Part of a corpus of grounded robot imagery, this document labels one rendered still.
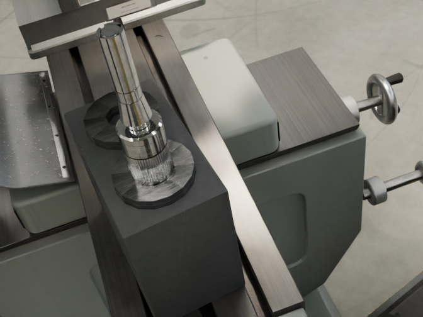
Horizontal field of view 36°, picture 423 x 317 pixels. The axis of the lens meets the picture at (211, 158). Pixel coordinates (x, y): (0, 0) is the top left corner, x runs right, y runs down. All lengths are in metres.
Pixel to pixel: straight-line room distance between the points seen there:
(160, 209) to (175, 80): 0.47
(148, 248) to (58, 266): 0.61
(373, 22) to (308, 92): 1.46
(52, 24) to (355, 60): 1.58
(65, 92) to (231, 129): 0.30
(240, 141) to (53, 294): 0.49
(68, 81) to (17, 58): 1.81
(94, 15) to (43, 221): 0.39
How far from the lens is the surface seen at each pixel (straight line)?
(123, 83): 0.59
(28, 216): 1.17
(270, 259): 0.84
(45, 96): 1.27
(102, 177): 0.71
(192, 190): 0.67
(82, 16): 1.23
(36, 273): 1.28
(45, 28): 1.23
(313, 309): 1.65
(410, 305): 1.21
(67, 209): 1.17
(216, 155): 0.96
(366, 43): 2.67
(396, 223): 2.05
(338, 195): 1.38
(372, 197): 1.43
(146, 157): 0.64
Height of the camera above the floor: 1.64
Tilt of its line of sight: 47 degrees down
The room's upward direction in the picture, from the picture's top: 12 degrees counter-clockwise
